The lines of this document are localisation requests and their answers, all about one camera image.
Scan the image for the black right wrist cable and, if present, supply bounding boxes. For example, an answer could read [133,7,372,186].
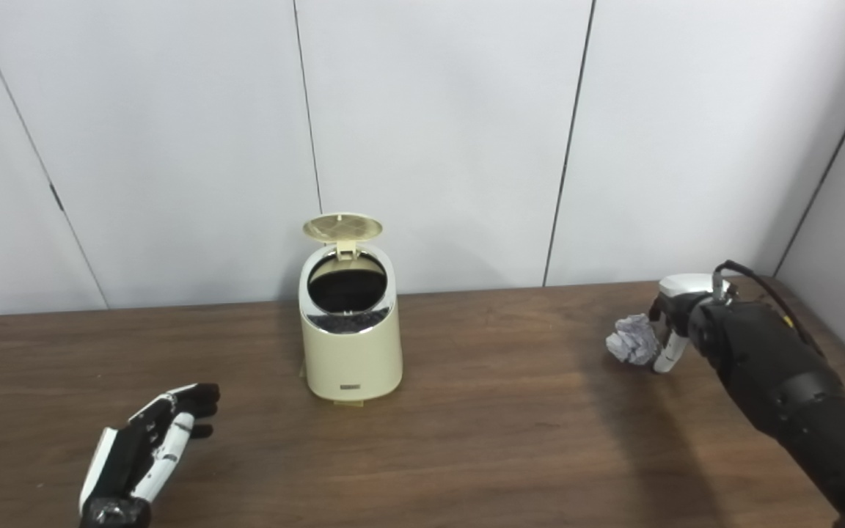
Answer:
[712,260,827,356]

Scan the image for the black bin liner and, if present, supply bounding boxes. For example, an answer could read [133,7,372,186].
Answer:
[308,253,392,332]

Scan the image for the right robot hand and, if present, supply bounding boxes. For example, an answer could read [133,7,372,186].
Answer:
[648,274,731,373]

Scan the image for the white paper ball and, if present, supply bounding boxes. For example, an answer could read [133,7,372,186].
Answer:
[606,314,662,366]

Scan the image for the cream round bin lid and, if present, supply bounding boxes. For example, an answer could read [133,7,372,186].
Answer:
[302,213,384,259]

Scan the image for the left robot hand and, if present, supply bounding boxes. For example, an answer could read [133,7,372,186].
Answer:
[78,382,221,528]

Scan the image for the cream-colored bin body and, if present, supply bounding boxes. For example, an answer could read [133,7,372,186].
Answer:
[299,243,403,402]

